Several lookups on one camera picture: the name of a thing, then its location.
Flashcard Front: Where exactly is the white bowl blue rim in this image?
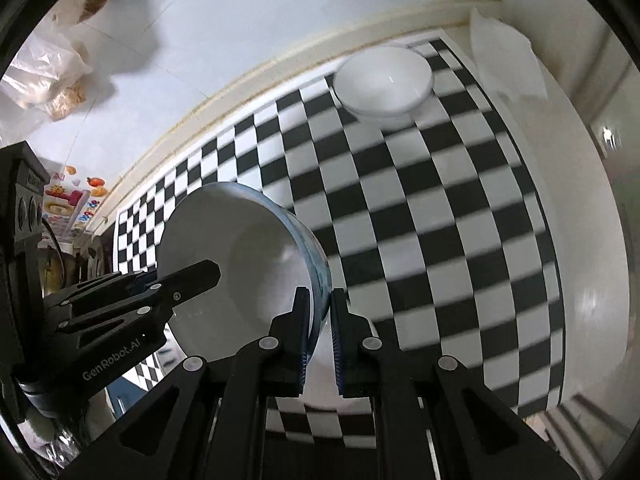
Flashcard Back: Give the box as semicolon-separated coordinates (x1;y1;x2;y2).
333;44;434;130

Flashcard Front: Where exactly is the clear plastic bag with eggs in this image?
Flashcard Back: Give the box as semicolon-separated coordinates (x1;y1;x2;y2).
1;0;107;122

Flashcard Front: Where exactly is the white crumpled tissue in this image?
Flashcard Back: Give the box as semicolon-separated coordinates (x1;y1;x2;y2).
470;8;548;101

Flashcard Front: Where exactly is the stainless steel pot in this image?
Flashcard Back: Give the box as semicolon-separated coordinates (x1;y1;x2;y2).
37;242;66;297

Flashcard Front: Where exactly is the black gas stove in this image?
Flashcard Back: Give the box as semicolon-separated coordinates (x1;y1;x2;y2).
75;238;113;283

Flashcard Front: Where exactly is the colourful wall sticker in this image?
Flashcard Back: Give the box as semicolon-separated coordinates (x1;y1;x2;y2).
43;160;110;240

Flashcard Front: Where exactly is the plain white bowl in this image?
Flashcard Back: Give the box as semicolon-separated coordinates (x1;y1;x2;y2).
264;318;386;416

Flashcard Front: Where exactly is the black white checkered mat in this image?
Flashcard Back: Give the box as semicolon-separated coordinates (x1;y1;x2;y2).
113;35;565;417

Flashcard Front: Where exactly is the white bowl with blue dots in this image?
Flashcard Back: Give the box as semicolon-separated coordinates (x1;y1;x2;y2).
156;182;332;361

